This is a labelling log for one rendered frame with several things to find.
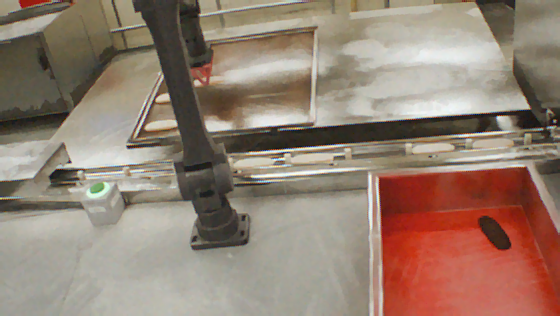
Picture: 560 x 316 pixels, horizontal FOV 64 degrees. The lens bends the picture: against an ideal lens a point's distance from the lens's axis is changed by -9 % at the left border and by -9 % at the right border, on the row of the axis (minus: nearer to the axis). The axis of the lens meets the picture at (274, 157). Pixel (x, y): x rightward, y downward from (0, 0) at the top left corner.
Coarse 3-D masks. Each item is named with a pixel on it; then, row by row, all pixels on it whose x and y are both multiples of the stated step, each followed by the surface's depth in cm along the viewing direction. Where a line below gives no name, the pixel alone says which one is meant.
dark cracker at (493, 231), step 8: (480, 216) 91; (488, 216) 91; (480, 224) 89; (488, 224) 88; (496, 224) 88; (488, 232) 87; (496, 232) 86; (504, 232) 86; (496, 240) 84; (504, 240) 84; (504, 248) 83
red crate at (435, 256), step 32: (384, 224) 96; (416, 224) 94; (448, 224) 92; (512, 224) 88; (384, 256) 88; (416, 256) 87; (448, 256) 85; (480, 256) 83; (512, 256) 82; (416, 288) 80; (448, 288) 79; (480, 288) 77; (512, 288) 76; (544, 288) 74
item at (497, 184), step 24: (408, 168) 93; (432, 168) 91; (456, 168) 90; (480, 168) 89; (504, 168) 88; (528, 168) 86; (384, 192) 94; (408, 192) 94; (432, 192) 93; (456, 192) 92; (480, 192) 91; (504, 192) 90; (528, 192) 86; (528, 216) 86; (552, 216) 74; (552, 240) 73; (552, 264) 73; (384, 288) 75; (384, 312) 70
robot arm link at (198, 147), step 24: (144, 0) 77; (168, 0) 78; (168, 24) 80; (168, 48) 82; (168, 72) 84; (192, 96) 87; (192, 120) 89; (192, 144) 91; (216, 144) 96; (216, 168) 94
